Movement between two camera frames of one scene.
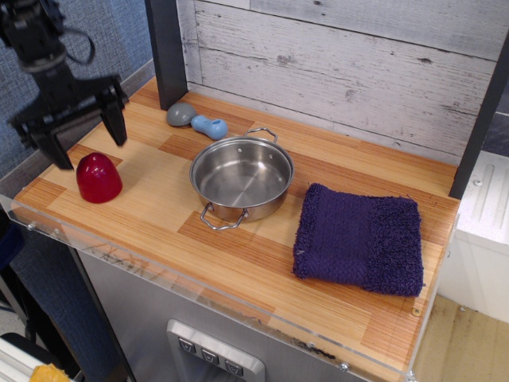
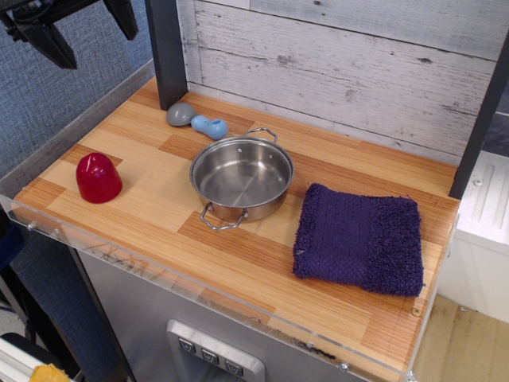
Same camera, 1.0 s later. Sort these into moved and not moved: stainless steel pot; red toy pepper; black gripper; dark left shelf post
Moved: black gripper
Not moved: stainless steel pot; red toy pepper; dark left shelf post
